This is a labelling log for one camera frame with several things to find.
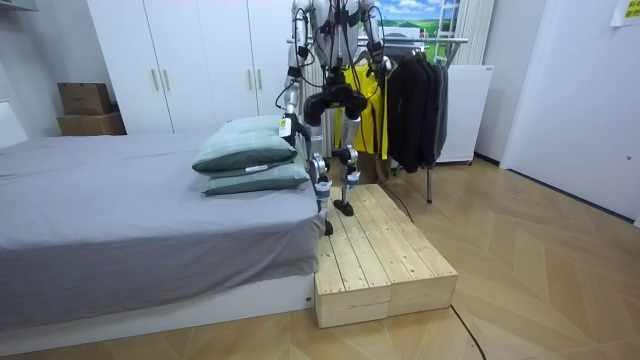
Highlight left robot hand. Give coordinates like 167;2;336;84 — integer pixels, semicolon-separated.
277;113;313;149

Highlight yellow shirt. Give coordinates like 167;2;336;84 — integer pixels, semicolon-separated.
333;62;390;161

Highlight light green pillow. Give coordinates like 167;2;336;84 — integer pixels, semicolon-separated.
191;115;299;176
201;155;312;197

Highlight black jacket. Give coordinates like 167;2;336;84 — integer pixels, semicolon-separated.
386;53;442;175

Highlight robot legs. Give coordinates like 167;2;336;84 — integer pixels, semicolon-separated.
302;84;369;237

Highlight robot body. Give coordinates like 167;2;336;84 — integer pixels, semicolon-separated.
302;0;374;109

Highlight grey jacket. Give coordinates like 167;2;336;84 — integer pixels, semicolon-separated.
431;62;450;162

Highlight white wardrobe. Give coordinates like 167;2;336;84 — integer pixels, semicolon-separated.
85;0;301;135

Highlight metal clothes rack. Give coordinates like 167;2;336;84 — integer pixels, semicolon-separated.
287;34;469;205

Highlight wooden pallet platform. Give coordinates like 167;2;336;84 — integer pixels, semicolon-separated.
313;183;459;330

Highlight grey bed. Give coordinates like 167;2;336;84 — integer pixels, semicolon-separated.
0;130;329;357

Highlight white door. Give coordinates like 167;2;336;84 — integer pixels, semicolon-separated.
499;0;640;224

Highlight cardboard box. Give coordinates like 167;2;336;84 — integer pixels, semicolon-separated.
56;82;114;117
55;111;128;137

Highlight yellow paper note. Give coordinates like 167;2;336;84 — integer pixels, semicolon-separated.
609;0;640;28

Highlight landscape wall poster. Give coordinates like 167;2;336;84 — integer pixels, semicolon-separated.
373;0;462;52

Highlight black floor cable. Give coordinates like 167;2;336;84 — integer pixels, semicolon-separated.
377;182;487;360

